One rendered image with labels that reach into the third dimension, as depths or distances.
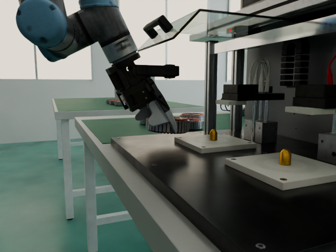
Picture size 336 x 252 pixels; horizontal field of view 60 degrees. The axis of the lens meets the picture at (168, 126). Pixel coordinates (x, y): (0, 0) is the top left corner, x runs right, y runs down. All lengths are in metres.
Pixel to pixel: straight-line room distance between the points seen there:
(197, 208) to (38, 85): 4.81
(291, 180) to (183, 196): 0.16
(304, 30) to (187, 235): 0.46
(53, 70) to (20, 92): 0.61
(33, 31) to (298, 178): 0.48
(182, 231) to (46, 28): 0.38
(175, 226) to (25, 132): 4.86
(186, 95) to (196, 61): 0.68
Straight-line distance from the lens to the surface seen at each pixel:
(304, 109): 0.54
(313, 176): 0.50
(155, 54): 5.44
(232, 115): 1.00
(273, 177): 0.47
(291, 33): 0.68
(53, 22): 0.54
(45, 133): 5.17
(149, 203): 0.44
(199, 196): 0.41
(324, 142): 0.65
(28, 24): 0.55
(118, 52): 0.67
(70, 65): 5.12
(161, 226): 0.38
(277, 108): 0.93
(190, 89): 5.70
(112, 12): 0.68
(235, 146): 0.69
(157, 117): 0.68
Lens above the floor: 0.92
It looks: 8 degrees down
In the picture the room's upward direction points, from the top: straight up
